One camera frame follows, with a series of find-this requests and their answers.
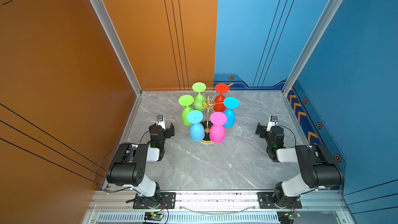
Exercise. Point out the red wine glass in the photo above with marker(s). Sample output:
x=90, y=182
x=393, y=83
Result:
x=221, y=89

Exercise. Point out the blue wine glass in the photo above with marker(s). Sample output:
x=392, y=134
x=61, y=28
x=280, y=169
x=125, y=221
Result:
x=197, y=132
x=231, y=104

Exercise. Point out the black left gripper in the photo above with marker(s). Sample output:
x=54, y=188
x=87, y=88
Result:
x=168, y=130

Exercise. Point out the left green circuit board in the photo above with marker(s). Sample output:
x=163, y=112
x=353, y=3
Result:
x=153, y=217

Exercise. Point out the green circuit board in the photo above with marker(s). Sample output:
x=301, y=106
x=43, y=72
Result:
x=288, y=218
x=153, y=217

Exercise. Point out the blue wine glass front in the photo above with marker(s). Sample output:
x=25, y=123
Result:
x=197, y=132

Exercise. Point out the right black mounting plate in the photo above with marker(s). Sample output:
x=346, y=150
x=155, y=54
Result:
x=268, y=200

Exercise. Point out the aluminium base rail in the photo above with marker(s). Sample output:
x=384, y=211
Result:
x=219, y=207

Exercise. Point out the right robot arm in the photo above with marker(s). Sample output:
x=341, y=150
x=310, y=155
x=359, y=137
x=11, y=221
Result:
x=317, y=166

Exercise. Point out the green wine glass left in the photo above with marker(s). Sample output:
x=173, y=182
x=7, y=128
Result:
x=186, y=101

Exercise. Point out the right green circuit board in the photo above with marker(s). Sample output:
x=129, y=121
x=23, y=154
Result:
x=288, y=218

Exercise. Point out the pink wine glass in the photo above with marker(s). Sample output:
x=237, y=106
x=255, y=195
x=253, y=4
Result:
x=217, y=130

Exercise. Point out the black mounting plate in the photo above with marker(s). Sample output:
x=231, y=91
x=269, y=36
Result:
x=268, y=200
x=163, y=199

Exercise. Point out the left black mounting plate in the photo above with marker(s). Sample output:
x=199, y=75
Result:
x=163, y=199

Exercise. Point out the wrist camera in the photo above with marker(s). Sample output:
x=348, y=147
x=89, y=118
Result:
x=273, y=121
x=160, y=121

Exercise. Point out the green wine glass back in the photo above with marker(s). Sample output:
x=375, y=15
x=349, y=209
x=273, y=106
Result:
x=199, y=88

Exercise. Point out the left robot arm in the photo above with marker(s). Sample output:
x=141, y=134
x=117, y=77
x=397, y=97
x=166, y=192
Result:
x=128, y=166

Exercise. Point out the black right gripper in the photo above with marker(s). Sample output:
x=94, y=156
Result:
x=262, y=130

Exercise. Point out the gold wine glass rack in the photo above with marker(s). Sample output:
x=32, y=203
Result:
x=208, y=109

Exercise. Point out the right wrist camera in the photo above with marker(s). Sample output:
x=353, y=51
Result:
x=273, y=121

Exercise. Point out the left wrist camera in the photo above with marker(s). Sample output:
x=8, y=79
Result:
x=160, y=121

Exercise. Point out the green wine glass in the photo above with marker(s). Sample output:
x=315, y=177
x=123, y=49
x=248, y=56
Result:
x=186, y=101
x=199, y=88

